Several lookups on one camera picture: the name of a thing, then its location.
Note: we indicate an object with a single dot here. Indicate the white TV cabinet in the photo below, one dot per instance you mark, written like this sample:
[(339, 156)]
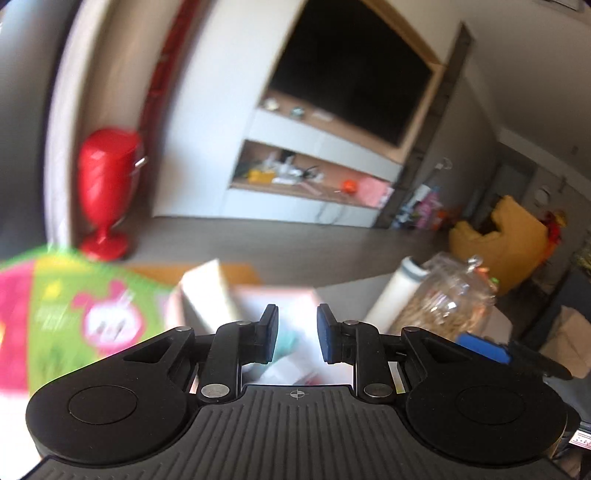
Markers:
[(311, 152)]

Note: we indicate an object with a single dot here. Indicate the glass jar of peanuts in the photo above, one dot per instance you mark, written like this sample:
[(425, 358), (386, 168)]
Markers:
[(456, 297)]

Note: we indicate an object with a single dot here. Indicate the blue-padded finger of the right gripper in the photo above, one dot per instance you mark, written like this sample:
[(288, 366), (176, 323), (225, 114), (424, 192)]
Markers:
[(516, 355)]

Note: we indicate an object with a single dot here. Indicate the colourful cartoon play mat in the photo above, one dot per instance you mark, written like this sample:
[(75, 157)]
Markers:
[(61, 312)]

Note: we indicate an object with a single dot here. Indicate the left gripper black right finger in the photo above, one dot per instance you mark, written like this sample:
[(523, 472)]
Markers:
[(359, 345)]

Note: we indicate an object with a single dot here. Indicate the yellow toy box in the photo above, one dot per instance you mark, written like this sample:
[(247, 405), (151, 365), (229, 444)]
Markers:
[(257, 176)]

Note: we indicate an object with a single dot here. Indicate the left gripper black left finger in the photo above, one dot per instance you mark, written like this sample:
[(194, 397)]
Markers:
[(233, 346)]

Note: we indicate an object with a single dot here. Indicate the black television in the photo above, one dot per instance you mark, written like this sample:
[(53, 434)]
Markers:
[(344, 59)]

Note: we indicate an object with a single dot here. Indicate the orange pumpkin toy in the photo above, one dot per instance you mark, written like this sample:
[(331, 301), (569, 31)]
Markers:
[(350, 187)]

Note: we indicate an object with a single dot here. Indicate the white thermos bottle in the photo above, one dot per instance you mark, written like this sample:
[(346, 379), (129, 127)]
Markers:
[(399, 290)]

